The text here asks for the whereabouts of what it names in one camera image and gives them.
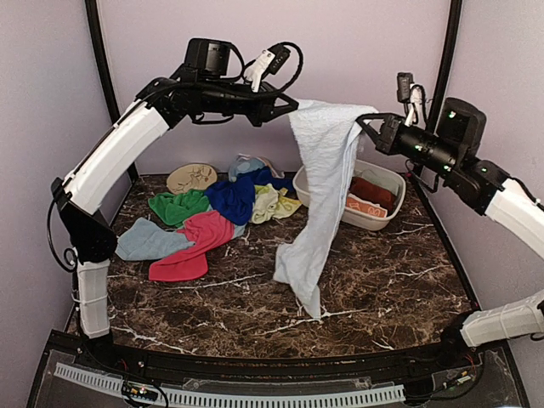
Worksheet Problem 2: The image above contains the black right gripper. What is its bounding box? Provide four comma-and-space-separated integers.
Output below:
355, 112, 461, 179

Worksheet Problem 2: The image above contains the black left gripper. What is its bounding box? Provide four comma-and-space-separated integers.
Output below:
198, 76, 298, 125

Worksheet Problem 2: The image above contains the large pale blue towel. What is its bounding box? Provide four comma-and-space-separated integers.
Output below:
273, 99, 377, 320

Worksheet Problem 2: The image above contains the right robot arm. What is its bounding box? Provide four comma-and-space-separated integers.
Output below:
356, 108, 543, 369

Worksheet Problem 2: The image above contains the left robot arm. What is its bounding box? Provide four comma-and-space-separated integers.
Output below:
49, 77, 298, 371

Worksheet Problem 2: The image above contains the brown rolled towel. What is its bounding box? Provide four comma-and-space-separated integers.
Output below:
349, 177, 396, 212

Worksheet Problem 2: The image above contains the white plastic basin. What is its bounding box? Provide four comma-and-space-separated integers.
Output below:
292, 159, 407, 232

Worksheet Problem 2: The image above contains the light blue dotted towel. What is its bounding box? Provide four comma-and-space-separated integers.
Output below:
228, 154, 285, 182

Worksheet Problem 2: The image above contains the orange patterned rolled towel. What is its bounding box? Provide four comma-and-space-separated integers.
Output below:
346, 195, 388, 218

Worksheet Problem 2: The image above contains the pale yellow patterned towel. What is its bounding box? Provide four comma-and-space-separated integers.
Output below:
250, 184, 302, 224

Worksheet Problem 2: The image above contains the royal blue towel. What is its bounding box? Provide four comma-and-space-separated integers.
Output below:
204, 167, 294, 225

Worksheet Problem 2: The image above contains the beige bird-painted plate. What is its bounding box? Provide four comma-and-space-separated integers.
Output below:
167, 163, 218, 195

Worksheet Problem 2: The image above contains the pink towel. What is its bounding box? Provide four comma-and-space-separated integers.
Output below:
149, 211, 234, 282

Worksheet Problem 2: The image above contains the green towel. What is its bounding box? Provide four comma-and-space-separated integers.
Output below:
148, 190, 210, 227

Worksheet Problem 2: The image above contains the grey-blue towel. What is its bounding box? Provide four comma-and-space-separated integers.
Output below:
116, 218, 246, 261

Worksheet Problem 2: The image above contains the black right frame post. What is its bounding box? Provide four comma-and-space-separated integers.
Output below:
414, 0, 464, 178

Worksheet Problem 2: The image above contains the black frame post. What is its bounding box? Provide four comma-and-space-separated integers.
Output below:
414, 0, 464, 178
84, 0, 139, 179

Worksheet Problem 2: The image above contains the black left frame post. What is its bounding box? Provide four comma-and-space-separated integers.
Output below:
84, 0, 139, 179

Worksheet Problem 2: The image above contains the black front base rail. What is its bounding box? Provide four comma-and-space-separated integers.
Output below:
65, 334, 481, 383

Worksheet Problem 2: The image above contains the white slotted cable duct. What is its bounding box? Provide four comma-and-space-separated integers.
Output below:
53, 363, 405, 407

